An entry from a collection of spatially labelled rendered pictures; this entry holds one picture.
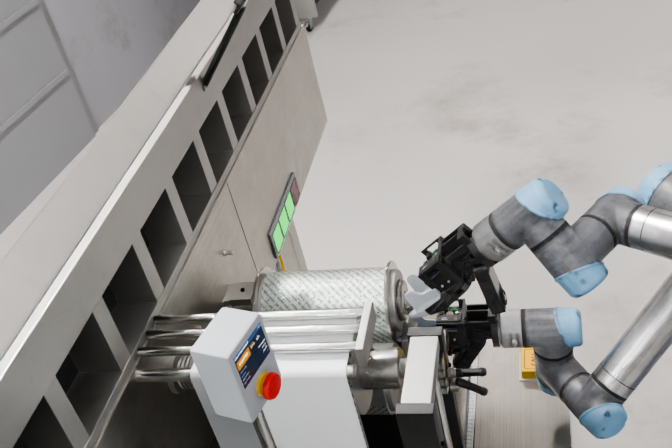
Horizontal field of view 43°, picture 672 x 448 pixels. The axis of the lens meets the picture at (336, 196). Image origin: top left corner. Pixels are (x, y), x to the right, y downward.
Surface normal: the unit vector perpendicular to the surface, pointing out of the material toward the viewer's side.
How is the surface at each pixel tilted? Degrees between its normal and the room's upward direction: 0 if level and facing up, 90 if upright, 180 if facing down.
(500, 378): 0
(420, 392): 0
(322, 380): 90
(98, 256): 90
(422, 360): 0
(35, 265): 48
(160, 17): 90
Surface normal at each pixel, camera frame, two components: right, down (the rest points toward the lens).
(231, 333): -0.21, -0.81
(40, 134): 0.93, 0.00
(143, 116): 0.57, -0.60
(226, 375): -0.41, 0.58
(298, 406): -0.18, 0.58
